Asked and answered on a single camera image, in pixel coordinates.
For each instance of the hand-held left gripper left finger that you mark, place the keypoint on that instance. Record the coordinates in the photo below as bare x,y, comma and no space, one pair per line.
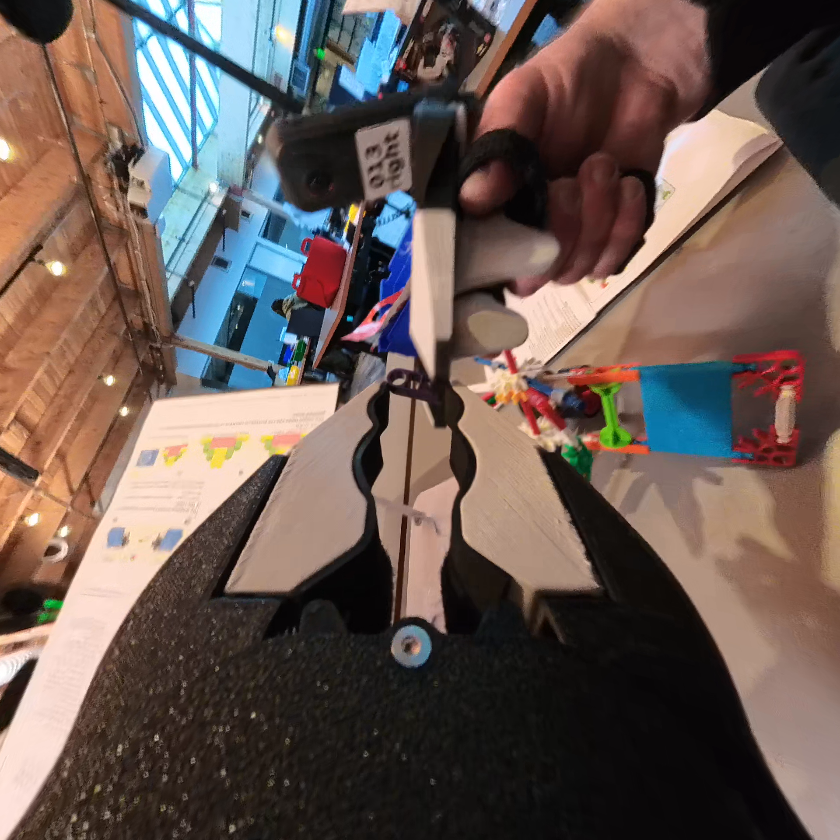
308,518

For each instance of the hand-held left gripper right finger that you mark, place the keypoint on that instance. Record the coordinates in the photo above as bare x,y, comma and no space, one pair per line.
518,518

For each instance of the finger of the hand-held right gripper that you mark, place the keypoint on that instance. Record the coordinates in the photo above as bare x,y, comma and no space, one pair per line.
433,282

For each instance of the small purple toy clip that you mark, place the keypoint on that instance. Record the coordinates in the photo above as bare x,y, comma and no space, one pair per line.
410,384

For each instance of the colourful construction toy model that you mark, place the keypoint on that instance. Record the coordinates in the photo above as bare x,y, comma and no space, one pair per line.
682,407

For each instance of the person's right forearm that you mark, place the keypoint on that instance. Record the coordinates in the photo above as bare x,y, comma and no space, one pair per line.
774,33

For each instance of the person's right hand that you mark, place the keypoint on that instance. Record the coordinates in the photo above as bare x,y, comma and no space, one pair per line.
590,85

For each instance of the crumpled papers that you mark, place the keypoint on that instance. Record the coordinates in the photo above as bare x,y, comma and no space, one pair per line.
374,318

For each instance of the wooden background table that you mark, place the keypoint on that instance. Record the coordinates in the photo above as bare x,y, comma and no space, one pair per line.
341,289

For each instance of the red tote bag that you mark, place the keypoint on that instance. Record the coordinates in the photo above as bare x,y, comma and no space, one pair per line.
321,272

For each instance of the black pole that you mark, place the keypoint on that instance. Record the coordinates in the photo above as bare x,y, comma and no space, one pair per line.
210,59

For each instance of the instruction sheet board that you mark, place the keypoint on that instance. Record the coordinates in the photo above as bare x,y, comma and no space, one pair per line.
164,472

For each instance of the black printed box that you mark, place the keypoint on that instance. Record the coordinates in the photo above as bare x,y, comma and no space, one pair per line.
446,39

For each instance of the printed instruction leaflet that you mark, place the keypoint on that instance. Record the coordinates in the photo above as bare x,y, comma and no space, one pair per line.
689,197

